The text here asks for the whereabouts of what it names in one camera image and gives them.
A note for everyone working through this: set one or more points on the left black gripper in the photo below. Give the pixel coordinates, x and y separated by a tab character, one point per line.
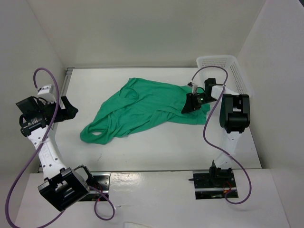
69	113

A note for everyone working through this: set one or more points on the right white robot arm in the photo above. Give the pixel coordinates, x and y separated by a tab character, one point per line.
234	118

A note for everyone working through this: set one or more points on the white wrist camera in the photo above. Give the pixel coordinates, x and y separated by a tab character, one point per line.
47	92
193	87

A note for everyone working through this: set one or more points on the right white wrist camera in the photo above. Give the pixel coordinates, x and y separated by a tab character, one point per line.
193	87

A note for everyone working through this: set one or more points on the green tank top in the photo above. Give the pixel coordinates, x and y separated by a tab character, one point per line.
139	106

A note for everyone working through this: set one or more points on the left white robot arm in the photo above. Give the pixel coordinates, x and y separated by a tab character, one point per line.
62	186

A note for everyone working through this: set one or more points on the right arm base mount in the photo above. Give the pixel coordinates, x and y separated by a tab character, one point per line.
215	183

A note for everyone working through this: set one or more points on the white plastic mesh basket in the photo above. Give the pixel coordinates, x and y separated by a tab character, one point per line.
220	65

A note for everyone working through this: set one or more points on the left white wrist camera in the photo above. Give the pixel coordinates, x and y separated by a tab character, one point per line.
47	92

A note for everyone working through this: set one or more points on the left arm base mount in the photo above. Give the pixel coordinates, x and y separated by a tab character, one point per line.
101	181

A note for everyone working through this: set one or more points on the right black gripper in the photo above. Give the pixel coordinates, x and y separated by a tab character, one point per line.
191	104

